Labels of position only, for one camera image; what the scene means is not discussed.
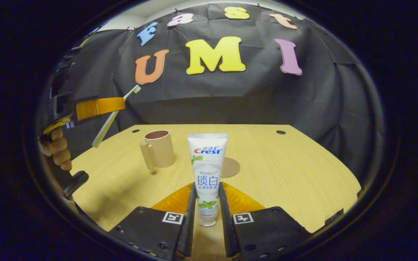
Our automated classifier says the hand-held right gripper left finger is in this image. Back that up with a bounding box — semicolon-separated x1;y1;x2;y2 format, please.
109;182;198;261

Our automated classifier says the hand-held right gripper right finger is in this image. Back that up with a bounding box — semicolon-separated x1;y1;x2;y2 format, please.
218;182;313;260

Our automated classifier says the white toothbrush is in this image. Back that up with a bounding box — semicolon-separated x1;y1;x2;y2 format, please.
91;84;142;149

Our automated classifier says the brown round coaster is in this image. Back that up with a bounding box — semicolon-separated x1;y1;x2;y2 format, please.
221;157;241;179

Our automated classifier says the white toothpaste tube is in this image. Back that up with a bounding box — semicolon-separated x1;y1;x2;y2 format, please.
187;133;229;227

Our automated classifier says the beige cup with handle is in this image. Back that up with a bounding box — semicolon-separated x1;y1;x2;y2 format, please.
139;129;176;174

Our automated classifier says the black backdrop cloth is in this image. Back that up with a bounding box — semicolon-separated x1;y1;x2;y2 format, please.
36;3;386;183

